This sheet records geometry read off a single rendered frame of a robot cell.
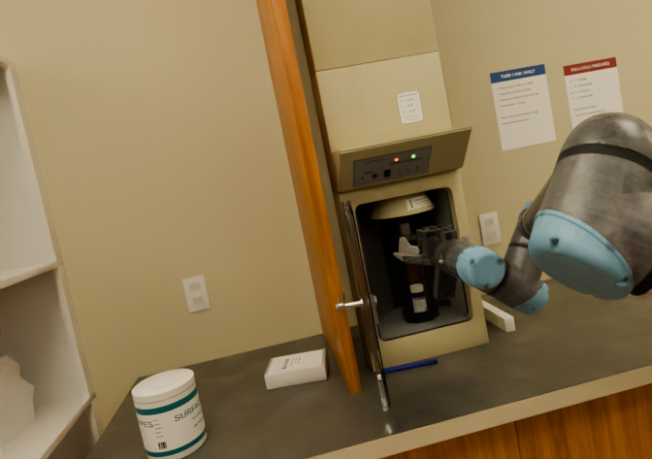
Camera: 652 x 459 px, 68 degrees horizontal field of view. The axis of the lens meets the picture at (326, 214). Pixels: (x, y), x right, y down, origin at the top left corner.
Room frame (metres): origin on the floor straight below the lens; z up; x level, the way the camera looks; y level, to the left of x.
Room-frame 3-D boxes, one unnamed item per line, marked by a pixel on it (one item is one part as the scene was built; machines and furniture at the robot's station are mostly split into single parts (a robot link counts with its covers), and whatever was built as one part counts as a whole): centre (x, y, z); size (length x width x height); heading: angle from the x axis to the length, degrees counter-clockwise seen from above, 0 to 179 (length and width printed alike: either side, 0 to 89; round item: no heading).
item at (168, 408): (1.02, 0.42, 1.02); 0.13 x 0.13 x 0.15
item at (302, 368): (1.27, 0.16, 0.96); 0.16 x 0.12 x 0.04; 87
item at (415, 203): (1.32, -0.21, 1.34); 0.18 x 0.18 x 0.05
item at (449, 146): (1.16, -0.21, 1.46); 0.32 x 0.12 x 0.10; 97
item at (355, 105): (1.34, -0.19, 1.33); 0.32 x 0.25 x 0.77; 97
